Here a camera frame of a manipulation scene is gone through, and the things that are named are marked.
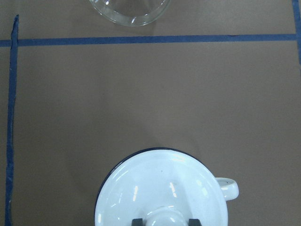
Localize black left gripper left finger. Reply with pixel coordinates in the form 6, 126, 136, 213
131, 218, 143, 226

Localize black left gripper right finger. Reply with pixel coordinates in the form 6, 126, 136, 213
188, 219, 201, 226

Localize white enamel mug lid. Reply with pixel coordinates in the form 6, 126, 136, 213
94, 147, 230, 226

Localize clear glass funnel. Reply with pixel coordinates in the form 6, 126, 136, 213
90, 0, 171, 27

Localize white enamel mug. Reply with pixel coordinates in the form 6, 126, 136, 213
94, 147, 240, 226

